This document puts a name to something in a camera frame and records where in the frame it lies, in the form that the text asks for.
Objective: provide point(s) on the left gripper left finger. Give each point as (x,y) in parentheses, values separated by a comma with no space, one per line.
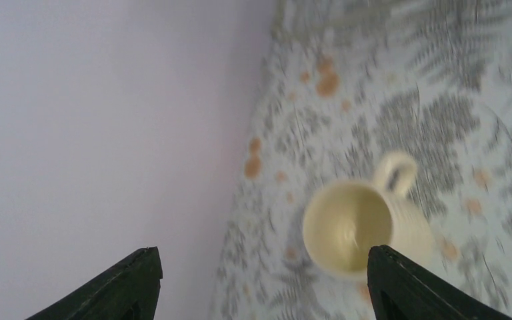
(127,290)

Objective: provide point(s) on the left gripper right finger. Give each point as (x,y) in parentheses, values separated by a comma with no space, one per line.
(399,288)

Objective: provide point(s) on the cream ribbed mug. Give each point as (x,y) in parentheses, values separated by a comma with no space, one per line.
(346,218)

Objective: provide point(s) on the floral table mat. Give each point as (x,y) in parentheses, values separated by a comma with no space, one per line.
(345,83)

